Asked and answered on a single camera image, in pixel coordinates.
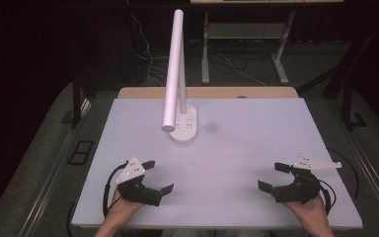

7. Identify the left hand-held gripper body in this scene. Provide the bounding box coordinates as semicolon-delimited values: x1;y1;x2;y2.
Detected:
114;156;164;207

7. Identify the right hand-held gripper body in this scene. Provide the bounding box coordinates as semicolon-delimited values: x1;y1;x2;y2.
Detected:
270;154;342;204

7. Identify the person's left hand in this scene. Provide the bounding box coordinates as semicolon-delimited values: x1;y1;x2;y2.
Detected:
106;189;145;220

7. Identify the person's right hand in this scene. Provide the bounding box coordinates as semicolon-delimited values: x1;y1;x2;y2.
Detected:
281;194;328;225

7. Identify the white desk lamp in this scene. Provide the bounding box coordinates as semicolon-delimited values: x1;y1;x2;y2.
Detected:
160;8;198;144

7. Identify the black metal stand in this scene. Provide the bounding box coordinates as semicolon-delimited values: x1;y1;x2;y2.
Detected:
296;9;379;131
60;78;84;129

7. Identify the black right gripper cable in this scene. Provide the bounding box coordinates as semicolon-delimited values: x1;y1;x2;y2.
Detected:
318;179;338;216

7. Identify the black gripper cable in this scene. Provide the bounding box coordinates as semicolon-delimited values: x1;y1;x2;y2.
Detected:
318;179;338;216
102;159;130;219

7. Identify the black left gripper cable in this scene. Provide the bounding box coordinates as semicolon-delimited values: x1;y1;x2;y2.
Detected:
102;159;130;219

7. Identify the thin black cable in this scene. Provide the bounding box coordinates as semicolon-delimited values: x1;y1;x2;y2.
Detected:
327;147;360;202

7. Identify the white floor cable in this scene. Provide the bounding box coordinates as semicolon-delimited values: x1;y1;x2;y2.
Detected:
216;51;268;88
128;12;170;87

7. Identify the grey metal desk frame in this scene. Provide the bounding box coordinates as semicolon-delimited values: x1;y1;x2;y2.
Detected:
200;11;297;86

